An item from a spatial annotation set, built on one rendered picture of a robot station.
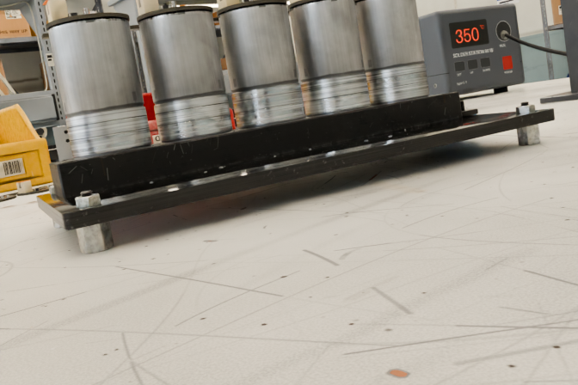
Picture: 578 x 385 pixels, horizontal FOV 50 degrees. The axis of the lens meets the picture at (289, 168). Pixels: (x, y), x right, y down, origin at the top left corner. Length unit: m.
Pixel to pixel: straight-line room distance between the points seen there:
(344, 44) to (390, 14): 0.02
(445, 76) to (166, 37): 0.50
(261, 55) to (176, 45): 0.03
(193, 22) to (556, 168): 0.11
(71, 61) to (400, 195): 0.10
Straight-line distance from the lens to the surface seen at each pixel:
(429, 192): 0.16
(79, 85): 0.20
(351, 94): 0.22
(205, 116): 0.20
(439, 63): 0.68
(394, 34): 0.24
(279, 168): 0.16
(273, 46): 0.21
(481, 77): 0.71
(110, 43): 0.20
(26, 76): 4.80
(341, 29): 0.23
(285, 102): 0.21
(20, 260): 0.17
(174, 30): 0.20
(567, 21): 0.44
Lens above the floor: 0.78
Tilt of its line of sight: 6 degrees down
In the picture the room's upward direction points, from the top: 9 degrees counter-clockwise
